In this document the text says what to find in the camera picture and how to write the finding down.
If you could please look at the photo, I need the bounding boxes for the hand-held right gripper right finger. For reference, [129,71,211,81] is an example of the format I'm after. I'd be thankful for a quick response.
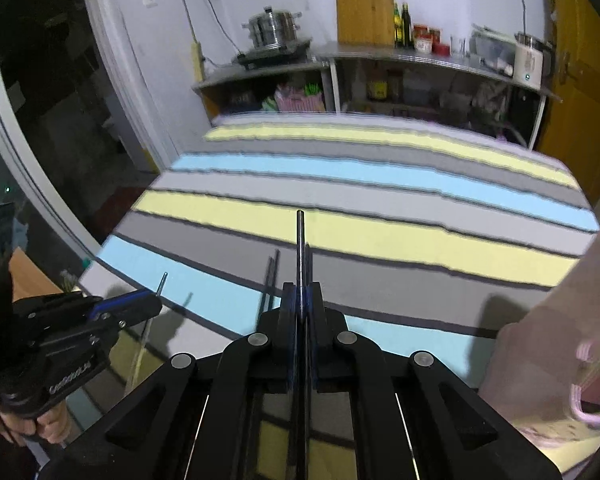
[307,284,563,480]

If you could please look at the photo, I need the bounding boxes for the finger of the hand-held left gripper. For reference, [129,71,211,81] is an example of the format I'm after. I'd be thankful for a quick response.
[114,301,164,332]
[87,296,152,322]

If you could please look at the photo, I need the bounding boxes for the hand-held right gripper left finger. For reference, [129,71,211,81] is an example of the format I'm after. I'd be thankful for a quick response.
[37,283,297,480]

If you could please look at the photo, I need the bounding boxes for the black chopstick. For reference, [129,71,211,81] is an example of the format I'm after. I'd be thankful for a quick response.
[294,210,311,480]
[269,250,281,311]
[261,256,273,317]

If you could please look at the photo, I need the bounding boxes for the silver metal chopstick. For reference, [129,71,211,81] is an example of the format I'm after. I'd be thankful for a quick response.
[127,272,169,391]

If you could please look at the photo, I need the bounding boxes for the pink utensil basket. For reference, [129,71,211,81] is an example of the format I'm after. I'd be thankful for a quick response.
[480,210,600,461]

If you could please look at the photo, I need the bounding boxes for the person's left hand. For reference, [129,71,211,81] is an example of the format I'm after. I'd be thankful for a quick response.
[0,400,73,448]

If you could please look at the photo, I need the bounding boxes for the striped tablecloth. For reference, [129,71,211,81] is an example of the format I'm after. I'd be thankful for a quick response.
[62,110,600,480]

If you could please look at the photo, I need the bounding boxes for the small pink basket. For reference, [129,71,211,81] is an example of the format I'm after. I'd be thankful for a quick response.
[274,82,326,113]

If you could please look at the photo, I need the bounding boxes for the sliding glass door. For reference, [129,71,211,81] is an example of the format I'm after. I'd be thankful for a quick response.
[0,0,181,271]

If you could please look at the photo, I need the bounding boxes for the low steel shelf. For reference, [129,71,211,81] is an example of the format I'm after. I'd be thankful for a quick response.
[192,57,333,121]

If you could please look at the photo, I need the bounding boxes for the steel counter table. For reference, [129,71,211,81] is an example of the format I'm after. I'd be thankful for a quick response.
[312,40,563,151]

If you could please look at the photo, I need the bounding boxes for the steel steamer pot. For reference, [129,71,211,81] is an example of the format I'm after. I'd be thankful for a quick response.
[242,6,301,50]

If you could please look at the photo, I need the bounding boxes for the wooden cutting board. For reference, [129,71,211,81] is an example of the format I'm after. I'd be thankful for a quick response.
[335,0,395,46]

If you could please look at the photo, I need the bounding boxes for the white plastic container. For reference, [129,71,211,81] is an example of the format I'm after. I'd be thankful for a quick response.
[467,24,518,73]

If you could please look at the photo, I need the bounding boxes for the white electric kettle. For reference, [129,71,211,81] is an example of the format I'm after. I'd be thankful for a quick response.
[512,32,556,83]

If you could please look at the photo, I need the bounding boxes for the yellow wooden door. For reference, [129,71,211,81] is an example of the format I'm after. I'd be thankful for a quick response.
[532,0,600,206]

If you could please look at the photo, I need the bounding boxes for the grey wall cable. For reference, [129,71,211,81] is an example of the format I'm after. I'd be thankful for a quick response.
[172,0,243,61]

